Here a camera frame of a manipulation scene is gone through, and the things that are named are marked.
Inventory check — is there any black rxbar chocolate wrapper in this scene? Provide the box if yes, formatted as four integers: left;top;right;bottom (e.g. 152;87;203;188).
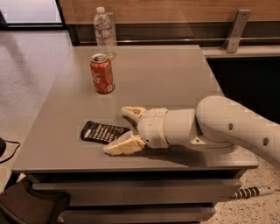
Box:
80;121;130;144

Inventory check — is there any red soda can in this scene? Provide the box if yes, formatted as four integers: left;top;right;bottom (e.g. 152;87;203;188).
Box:
90;53;115;94

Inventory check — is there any black cable on floor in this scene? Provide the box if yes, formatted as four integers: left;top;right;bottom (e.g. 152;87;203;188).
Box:
0;136;21;165

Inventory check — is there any horizontal metal rail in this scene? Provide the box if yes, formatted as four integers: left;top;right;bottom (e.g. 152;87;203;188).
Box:
78;37;280;46

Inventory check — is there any dark bag on floor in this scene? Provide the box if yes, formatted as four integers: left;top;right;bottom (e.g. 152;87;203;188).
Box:
0;178;70;224

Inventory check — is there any black and white striped cable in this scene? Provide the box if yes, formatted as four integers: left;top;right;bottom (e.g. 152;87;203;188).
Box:
231;185;277;201

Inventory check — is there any metal rail bracket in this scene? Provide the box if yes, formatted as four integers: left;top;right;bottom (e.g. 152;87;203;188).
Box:
223;9;251;53

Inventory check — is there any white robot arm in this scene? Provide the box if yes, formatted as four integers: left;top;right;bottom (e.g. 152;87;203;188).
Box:
103;95;280;167

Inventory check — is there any clear plastic water bottle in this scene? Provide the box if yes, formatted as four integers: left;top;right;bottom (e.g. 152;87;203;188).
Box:
94;7;116;60

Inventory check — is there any grey cabinet with drawers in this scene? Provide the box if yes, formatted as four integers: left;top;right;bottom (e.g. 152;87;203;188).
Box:
13;45;258;224

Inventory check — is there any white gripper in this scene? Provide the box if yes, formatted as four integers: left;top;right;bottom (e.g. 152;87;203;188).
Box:
103;106;169;156

